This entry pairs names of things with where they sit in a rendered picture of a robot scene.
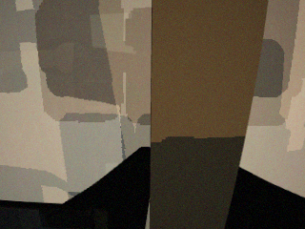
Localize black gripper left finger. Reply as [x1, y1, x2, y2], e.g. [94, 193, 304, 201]
[0, 146, 150, 229]

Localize long wooden rail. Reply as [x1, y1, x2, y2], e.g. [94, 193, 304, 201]
[150, 0, 268, 229]

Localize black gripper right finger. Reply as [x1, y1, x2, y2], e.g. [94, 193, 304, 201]
[225, 167, 305, 229]

